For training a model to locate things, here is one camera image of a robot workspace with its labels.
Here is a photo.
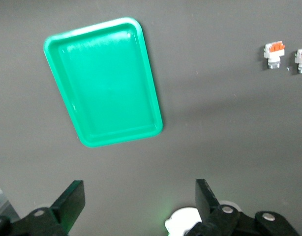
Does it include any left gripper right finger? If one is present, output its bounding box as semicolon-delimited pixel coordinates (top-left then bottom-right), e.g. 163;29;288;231
185;178;301;236

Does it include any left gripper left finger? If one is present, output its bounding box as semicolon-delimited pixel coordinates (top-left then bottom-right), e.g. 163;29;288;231
0;179;86;236

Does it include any green plastic tray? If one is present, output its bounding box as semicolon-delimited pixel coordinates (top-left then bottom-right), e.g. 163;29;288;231
42;16;164;148

